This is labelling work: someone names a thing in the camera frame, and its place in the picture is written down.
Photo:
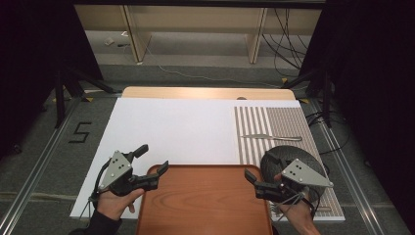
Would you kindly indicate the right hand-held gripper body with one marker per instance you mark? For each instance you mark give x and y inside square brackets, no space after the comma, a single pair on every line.
[305,174]

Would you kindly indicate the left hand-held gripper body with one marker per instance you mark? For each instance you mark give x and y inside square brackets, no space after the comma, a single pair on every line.
[115,169]

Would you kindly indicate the black textured plate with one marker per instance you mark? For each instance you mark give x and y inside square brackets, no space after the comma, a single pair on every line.
[293,153]

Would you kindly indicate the silver table knife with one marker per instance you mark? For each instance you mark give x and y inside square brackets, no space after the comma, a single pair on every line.
[270,137]

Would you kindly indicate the brown wooden tray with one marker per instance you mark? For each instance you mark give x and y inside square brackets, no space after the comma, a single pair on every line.
[202,202]

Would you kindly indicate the person's left hand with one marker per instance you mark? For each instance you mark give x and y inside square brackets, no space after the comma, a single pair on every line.
[114,204]

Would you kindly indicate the person's right hand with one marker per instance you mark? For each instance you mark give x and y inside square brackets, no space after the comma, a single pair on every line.
[295,213]

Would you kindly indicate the striped grey placemat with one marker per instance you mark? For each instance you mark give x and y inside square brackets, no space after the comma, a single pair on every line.
[287,124]

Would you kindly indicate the white board sheet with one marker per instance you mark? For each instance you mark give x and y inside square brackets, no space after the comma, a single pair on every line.
[176,130]

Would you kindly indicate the yellow tape piece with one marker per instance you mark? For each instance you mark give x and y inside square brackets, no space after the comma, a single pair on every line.
[304,101]
[89,99]
[285,80]

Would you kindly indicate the black tripod stand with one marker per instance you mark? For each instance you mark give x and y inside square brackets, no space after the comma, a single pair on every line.
[327,98]
[59,98]

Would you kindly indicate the small black pen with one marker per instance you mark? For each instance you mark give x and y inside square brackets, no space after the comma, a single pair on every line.
[123,45]

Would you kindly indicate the small white floor scrap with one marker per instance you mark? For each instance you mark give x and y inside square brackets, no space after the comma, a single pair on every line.
[109,41]

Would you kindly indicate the black curtain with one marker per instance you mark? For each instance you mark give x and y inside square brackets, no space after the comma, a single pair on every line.
[32,65]
[375,81]

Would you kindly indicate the beige wooden shelf unit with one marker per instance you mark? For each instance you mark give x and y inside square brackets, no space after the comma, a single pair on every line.
[195,19]

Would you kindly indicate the metal floor rail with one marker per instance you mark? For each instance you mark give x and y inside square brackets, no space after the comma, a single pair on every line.
[345,163]
[36,169]

